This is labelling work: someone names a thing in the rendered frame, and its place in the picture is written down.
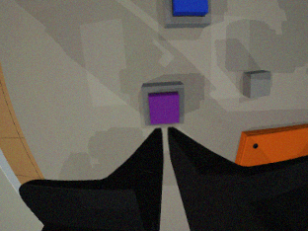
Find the purple button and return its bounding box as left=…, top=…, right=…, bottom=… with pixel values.
left=142, top=81, right=185, bottom=126

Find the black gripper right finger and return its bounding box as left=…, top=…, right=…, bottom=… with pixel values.
left=167, top=127, right=308, bottom=231

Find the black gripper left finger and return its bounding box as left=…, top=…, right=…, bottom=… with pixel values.
left=19, top=128, right=163, bottom=231

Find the blue button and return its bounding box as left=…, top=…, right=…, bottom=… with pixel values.
left=162, top=0, right=212, bottom=29

